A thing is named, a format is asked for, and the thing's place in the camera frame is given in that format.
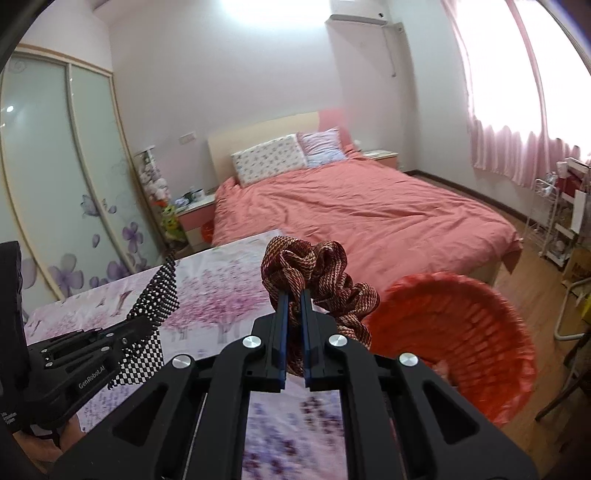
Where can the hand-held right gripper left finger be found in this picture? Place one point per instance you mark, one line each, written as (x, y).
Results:
(282, 332)

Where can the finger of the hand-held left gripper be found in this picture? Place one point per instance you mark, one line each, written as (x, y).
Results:
(134, 332)

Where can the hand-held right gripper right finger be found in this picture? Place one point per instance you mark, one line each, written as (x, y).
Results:
(307, 332)

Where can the black white checkered cloth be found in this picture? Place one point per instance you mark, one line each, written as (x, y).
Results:
(157, 295)

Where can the red brown woven scrunchie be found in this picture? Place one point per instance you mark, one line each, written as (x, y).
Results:
(300, 263)

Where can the red plastic waste basket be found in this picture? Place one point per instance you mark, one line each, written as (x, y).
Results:
(452, 323)

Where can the person's left hand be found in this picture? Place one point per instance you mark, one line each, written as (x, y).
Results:
(37, 450)

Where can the floral printed tablecloth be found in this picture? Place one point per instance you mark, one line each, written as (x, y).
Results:
(221, 286)

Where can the yellow green plush toy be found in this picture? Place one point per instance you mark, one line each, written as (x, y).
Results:
(171, 221)

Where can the red basin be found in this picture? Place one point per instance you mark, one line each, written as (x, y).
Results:
(207, 233)

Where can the pink white nightstand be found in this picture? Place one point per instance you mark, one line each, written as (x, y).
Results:
(196, 221)
(381, 157)

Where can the bed with pink duvet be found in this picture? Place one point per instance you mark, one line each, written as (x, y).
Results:
(369, 212)

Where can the cups on nightstand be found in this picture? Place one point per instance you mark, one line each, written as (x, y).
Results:
(194, 194)

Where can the flower bouquet with toys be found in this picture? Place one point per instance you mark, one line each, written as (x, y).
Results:
(152, 180)

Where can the flower printed sliding wardrobe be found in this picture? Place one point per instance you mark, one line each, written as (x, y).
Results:
(69, 184)

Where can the white floral pillow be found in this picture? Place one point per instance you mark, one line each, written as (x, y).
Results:
(270, 159)

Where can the pink striped pillow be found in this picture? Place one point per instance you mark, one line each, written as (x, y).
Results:
(323, 147)

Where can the beige bed headboard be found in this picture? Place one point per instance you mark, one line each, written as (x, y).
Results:
(240, 134)

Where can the dark wooden chair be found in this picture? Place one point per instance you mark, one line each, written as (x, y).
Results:
(570, 383)

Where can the cardboard box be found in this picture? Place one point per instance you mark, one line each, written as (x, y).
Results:
(577, 265)

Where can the white air conditioner pipe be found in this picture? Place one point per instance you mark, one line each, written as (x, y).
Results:
(392, 46)

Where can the cluttered white shelf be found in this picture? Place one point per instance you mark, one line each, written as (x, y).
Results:
(577, 184)

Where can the pink curtain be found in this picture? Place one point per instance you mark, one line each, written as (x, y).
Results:
(517, 92)

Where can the white air conditioner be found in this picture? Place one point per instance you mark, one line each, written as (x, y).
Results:
(358, 10)

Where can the white wall outlet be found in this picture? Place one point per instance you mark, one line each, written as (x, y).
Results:
(187, 136)

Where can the white metal frame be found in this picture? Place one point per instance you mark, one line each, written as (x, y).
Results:
(565, 314)

